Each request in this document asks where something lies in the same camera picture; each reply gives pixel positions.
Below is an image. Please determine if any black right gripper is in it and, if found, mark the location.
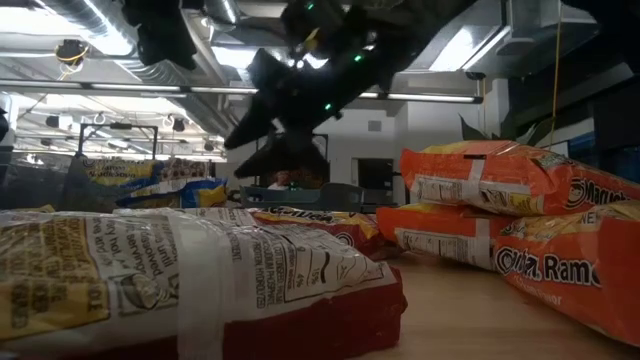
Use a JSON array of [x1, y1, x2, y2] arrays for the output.
[[223, 0, 387, 181]]

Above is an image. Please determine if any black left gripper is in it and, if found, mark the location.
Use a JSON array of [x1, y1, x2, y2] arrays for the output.
[[121, 0, 200, 72]]

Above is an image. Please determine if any red Maruchan ramen packet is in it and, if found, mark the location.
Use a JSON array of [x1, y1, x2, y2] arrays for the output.
[[0, 207, 407, 360], [248, 206, 389, 259]]

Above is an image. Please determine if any orange Maruchan ramen packet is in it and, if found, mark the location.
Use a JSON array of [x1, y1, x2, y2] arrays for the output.
[[493, 199, 640, 347], [398, 139, 640, 217], [375, 202, 519, 272]]

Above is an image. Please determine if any person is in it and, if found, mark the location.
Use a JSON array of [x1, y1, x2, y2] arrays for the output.
[[267, 169, 294, 191]]

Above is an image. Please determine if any red patterned box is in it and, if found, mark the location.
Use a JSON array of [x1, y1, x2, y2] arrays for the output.
[[167, 158, 211, 182], [294, 169, 330, 189]]

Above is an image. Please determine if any long ceiling light bar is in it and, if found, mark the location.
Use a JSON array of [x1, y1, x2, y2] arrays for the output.
[[0, 78, 484, 105]]

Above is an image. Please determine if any teal plastic bin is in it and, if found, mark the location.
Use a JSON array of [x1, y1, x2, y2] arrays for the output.
[[238, 181, 366, 213]]

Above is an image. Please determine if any potted plant white pot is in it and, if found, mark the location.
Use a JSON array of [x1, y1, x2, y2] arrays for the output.
[[459, 113, 551, 147]]

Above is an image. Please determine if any dark grey translucent bin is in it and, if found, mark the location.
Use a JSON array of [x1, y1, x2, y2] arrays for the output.
[[0, 154, 166, 212]]

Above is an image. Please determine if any yellow ceiling cord reel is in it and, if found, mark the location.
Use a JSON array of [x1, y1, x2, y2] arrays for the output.
[[53, 38, 90, 67]]

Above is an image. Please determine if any yellow hanging cord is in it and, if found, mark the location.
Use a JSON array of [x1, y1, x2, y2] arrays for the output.
[[544, 0, 564, 151]]

